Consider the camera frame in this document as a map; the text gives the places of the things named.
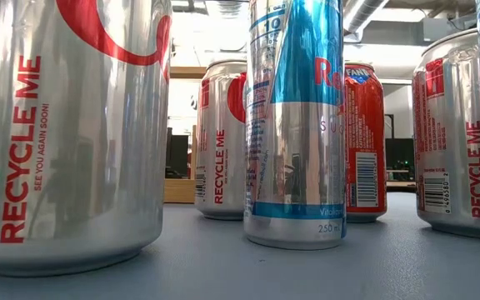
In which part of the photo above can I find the wooden slatted shelf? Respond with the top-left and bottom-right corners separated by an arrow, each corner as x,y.
163,65 -> 208,204

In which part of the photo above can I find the silver Diet Coke can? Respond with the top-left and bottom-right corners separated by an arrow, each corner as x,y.
0,0 -> 173,278
193,59 -> 249,221
412,27 -> 480,240

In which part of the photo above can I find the blue-grey table mat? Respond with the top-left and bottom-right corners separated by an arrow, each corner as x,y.
0,191 -> 480,300

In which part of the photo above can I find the red Fanta can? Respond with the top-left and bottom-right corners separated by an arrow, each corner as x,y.
342,61 -> 388,224

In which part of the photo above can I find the black monitor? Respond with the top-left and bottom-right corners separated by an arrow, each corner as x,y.
385,137 -> 416,183

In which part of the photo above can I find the silver ceiling duct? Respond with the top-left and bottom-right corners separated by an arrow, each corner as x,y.
342,0 -> 391,43

